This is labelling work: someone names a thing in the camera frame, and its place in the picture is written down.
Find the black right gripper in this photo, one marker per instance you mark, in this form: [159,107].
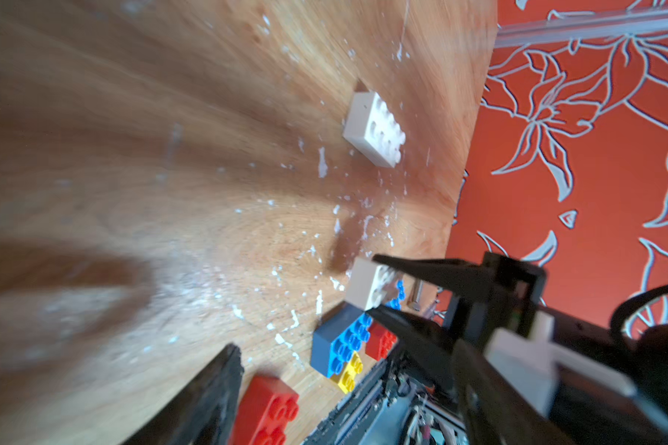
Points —
[500,292]

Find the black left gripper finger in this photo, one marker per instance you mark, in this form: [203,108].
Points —
[204,412]

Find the blue lego brick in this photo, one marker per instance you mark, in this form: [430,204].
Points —
[338,338]
[398,297]

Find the red lego brick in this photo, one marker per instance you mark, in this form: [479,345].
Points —
[381,342]
[265,411]

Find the white lego brick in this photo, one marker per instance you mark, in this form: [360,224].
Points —
[372,129]
[371,284]

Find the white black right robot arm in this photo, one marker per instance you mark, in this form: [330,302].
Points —
[583,412]

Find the yellow lego brick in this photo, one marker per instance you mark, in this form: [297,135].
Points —
[346,379]

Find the metal bolt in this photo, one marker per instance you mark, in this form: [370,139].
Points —
[415,295]

